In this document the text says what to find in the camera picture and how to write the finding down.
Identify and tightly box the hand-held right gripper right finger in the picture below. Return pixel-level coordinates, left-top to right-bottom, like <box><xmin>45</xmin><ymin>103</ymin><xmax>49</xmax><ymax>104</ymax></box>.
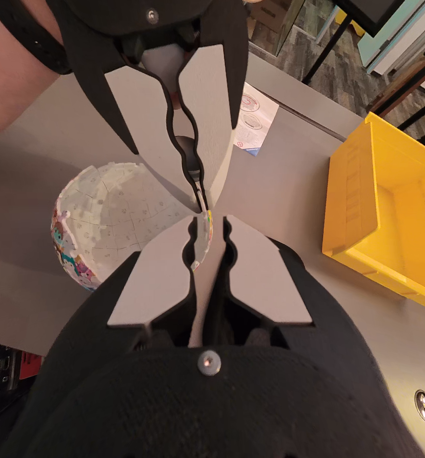
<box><xmin>222</xmin><ymin>214</ymin><xmax>314</xmax><ymax>327</ymax></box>

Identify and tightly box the colourful puzzle ball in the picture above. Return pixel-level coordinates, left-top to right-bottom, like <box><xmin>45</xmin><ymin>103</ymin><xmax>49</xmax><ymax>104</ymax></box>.
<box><xmin>50</xmin><ymin>162</ymin><xmax>214</xmax><ymax>291</ymax></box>

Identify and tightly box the black metal leg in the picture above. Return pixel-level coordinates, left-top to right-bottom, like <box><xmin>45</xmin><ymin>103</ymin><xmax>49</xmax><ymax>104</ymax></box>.
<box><xmin>301</xmin><ymin>14</ymin><xmax>353</xmax><ymax>85</ymax></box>

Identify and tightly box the black wall screen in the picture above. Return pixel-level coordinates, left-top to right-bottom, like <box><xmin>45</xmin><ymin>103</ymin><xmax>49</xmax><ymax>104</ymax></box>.
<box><xmin>335</xmin><ymin>0</ymin><xmax>406</xmax><ymax>37</ymax></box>

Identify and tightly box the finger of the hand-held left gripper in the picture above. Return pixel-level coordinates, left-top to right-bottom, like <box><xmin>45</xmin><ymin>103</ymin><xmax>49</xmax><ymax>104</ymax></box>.
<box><xmin>106</xmin><ymin>64</ymin><xmax>204</xmax><ymax>213</ymax></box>
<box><xmin>177</xmin><ymin>44</ymin><xmax>233</xmax><ymax>212</ymax></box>

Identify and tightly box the black ball stand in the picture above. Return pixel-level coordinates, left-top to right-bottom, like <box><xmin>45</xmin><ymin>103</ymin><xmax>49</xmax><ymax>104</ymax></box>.
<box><xmin>174</xmin><ymin>135</ymin><xmax>203</xmax><ymax>179</ymax></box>

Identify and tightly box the person's left forearm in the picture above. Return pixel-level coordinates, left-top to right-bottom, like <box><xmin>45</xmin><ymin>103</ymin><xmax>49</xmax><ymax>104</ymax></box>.
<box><xmin>0</xmin><ymin>0</ymin><xmax>65</xmax><ymax>142</ymax></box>

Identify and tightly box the person's black jacket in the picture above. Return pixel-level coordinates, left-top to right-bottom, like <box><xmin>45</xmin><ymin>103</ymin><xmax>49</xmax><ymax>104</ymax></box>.
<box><xmin>0</xmin><ymin>339</ymin><xmax>45</xmax><ymax>430</ymax></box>

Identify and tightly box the black wristband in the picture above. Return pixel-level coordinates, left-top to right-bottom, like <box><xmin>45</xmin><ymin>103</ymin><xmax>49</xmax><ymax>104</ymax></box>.
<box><xmin>0</xmin><ymin>0</ymin><xmax>72</xmax><ymax>76</ymax></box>

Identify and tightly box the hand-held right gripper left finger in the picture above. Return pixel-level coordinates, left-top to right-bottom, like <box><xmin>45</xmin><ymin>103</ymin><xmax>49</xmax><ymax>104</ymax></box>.
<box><xmin>106</xmin><ymin>215</ymin><xmax>200</xmax><ymax>328</ymax></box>

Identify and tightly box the folded instruction leaflet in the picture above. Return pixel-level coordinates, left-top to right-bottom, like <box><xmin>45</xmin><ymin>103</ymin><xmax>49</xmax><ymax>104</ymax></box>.
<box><xmin>233</xmin><ymin>82</ymin><xmax>280</xmax><ymax>157</ymax></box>

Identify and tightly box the cardboard box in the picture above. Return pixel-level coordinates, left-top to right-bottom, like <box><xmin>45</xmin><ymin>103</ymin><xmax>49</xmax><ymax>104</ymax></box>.
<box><xmin>248</xmin><ymin>0</ymin><xmax>292</xmax><ymax>43</ymax></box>

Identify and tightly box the yellow plastic bin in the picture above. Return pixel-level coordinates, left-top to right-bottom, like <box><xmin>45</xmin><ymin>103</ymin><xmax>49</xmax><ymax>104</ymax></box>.
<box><xmin>321</xmin><ymin>111</ymin><xmax>425</xmax><ymax>311</ymax></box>

